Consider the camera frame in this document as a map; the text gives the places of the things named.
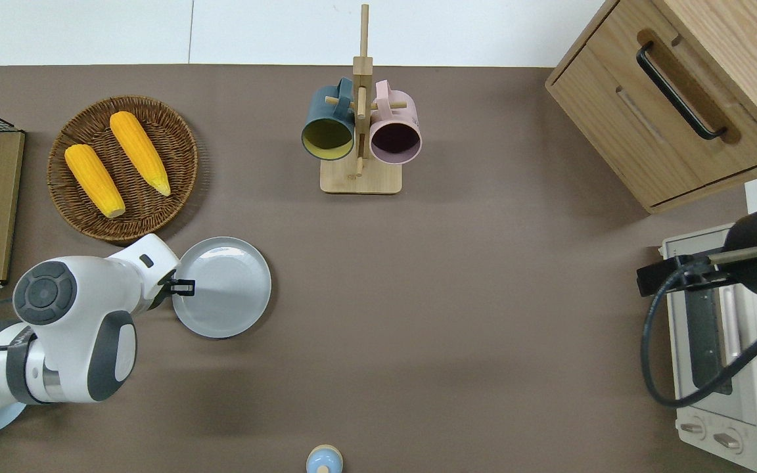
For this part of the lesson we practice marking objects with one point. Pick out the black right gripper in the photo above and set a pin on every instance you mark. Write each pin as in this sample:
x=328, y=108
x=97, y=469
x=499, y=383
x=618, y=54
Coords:
x=750, y=263

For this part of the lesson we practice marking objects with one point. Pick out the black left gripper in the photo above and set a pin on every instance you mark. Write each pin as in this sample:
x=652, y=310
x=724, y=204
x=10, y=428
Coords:
x=163, y=292

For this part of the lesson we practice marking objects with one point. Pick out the gray round plate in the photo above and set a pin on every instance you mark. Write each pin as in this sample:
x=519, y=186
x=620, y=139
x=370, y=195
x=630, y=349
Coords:
x=227, y=289

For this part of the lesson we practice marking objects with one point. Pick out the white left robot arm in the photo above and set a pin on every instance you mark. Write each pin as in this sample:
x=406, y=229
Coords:
x=69, y=328

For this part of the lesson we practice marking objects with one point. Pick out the round wicker basket tray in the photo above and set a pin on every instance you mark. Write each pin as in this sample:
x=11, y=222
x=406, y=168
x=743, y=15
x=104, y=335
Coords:
x=148, y=217

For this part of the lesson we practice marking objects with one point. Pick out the yellow corn cob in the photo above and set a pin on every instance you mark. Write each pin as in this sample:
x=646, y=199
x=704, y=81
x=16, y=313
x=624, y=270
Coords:
x=94, y=180
x=140, y=152

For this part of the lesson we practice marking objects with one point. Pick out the silver oven knob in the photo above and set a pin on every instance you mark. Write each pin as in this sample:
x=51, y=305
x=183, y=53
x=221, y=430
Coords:
x=692, y=428
x=728, y=441

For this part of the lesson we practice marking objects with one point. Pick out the light wooden drawer cabinet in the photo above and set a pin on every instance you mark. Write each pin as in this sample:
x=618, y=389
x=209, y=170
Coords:
x=700, y=79

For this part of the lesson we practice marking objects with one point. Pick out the wooden mug stand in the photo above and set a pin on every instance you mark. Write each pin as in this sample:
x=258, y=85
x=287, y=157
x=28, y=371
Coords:
x=361, y=177

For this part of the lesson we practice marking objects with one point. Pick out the dark teal mug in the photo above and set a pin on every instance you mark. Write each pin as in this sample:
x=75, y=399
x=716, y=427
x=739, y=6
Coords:
x=329, y=125

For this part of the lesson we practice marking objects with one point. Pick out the brown table mat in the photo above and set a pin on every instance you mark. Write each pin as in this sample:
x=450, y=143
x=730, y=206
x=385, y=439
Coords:
x=451, y=295

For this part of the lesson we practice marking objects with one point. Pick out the pink mug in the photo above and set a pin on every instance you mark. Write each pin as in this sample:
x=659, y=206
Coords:
x=395, y=131

